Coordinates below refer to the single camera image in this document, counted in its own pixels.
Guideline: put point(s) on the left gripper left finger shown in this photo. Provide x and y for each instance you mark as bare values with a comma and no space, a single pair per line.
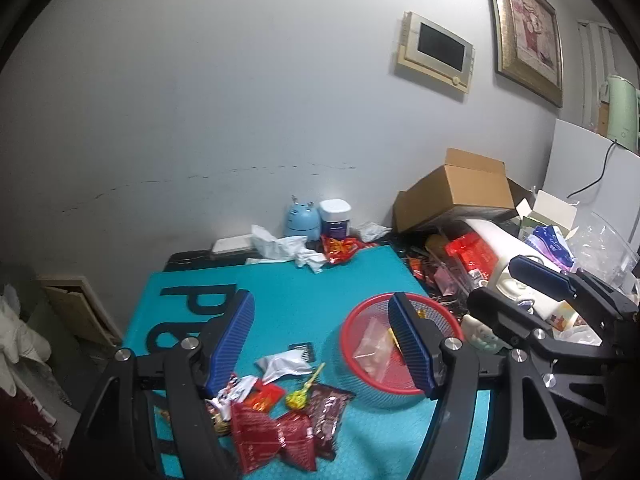
196,369

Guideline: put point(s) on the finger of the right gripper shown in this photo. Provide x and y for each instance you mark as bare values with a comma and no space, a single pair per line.
550,277
505,319

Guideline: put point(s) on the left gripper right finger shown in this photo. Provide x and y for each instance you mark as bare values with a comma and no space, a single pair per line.
446,370

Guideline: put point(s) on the white red snack packet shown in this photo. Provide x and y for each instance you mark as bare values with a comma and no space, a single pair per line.
237,390

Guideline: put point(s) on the clear zip plastic bag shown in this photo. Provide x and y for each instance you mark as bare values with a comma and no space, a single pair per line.
374,352

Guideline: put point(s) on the large red snack bag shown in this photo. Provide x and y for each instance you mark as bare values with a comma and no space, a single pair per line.
259,439

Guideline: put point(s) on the dark brown snack packet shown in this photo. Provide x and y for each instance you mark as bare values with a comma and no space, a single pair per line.
325,408

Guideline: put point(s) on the yellow snack packet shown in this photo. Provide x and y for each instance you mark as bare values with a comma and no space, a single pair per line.
407,337

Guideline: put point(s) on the paper cup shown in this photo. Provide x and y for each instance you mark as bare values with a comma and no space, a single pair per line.
564,317

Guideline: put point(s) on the orange red snack packet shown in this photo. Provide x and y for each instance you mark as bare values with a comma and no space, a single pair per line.
264,398

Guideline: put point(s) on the red box packet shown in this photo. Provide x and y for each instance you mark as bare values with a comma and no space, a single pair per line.
474,253

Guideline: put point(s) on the red plastic basket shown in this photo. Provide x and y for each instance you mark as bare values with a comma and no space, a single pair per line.
397,390

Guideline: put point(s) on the white crumpled wrapper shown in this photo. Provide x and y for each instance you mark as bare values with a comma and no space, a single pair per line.
276,366

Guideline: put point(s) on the yellow lollipop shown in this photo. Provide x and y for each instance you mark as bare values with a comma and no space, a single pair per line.
297,400

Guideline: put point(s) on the teal bubble mat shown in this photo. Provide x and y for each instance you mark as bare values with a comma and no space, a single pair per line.
380,435

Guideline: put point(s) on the white flat device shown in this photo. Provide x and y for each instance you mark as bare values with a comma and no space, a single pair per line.
232,245

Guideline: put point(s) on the white crumpled tissue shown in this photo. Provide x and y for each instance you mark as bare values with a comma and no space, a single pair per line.
280,250

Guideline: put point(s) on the brown cardboard box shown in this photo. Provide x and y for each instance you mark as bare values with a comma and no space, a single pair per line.
466,185

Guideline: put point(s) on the red candy wrapper at back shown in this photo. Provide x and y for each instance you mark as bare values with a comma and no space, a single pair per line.
341,251

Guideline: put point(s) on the blue deer humidifier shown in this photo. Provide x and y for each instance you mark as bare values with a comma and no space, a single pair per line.
303,219

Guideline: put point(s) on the white lid jar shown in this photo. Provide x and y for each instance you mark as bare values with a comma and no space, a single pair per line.
335,216

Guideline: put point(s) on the green electric kettle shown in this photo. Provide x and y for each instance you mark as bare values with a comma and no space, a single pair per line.
619,112

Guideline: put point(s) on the gold framed picture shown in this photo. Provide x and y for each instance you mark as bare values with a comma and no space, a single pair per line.
528,44

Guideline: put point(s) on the wall intercom panel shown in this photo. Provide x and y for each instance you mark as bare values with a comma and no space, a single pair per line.
432,50

